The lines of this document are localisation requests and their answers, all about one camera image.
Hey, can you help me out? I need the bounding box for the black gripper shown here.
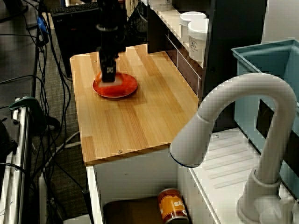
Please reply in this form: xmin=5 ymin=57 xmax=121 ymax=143
xmin=96 ymin=20 xmax=127 ymax=83

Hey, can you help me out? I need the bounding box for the red round plate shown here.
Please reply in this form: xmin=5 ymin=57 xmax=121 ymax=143
xmin=92 ymin=72 xmax=139 ymax=99

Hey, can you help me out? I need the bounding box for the black computer tower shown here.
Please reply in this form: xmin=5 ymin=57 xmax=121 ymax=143
xmin=51 ymin=2 xmax=103 ymax=77

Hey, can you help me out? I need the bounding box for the black keyboard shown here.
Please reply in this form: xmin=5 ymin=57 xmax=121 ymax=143
xmin=51 ymin=1 xmax=100 ymax=14

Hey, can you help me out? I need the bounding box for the white shelf with tile backsplash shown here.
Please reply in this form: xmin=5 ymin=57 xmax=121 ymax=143
xmin=140 ymin=0 xmax=206 ymax=98

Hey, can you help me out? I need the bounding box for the white lidded jar printed label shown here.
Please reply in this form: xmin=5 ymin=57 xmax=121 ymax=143
xmin=187 ymin=19 xmax=210 ymax=63

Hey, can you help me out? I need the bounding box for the white lidded jar plain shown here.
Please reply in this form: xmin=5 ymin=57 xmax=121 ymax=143
xmin=179 ymin=11 xmax=207 ymax=45

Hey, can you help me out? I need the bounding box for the dark desk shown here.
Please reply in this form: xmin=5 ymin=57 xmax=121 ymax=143
xmin=0 ymin=0 xmax=39 ymax=110

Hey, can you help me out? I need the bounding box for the white toy sink unit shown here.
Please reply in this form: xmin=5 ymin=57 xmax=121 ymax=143
xmin=85 ymin=127 xmax=299 ymax=224

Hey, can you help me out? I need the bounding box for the dark grey upright panel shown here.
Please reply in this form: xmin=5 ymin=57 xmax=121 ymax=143
xmin=202 ymin=0 xmax=268 ymax=133

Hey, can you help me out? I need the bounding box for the white curved faucet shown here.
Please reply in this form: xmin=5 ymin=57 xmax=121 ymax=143
xmin=169 ymin=73 xmax=299 ymax=224

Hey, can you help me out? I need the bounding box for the teal plastic bin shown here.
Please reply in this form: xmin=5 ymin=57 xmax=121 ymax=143
xmin=231 ymin=39 xmax=299 ymax=201

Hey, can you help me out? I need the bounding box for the orange soup can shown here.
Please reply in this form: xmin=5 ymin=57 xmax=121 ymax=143
xmin=157 ymin=188 xmax=189 ymax=224

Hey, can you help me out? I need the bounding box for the black square sticker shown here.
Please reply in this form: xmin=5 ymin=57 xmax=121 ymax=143
xmin=256 ymin=99 xmax=275 ymax=138

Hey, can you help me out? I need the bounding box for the white cable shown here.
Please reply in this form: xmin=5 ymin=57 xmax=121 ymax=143
xmin=44 ymin=130 xmax=82 ymax=168

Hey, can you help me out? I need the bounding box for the aluminium frame rail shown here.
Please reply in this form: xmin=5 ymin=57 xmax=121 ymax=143
xmin=0 ymin=98 xmax=32 ymax=224

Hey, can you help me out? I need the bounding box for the black bracket block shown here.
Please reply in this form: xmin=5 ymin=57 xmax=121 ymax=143
xmin=0 ymin=119 xmax=18 ymax=173

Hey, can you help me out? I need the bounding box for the black metal post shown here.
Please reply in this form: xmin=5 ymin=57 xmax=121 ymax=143
xmin=82 ymin=190 xmax=94 ymax=217

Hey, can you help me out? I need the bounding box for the black cable over frame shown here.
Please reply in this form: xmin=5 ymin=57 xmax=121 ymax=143
xmin=0 ymin=163 xmax=26 ymax=175

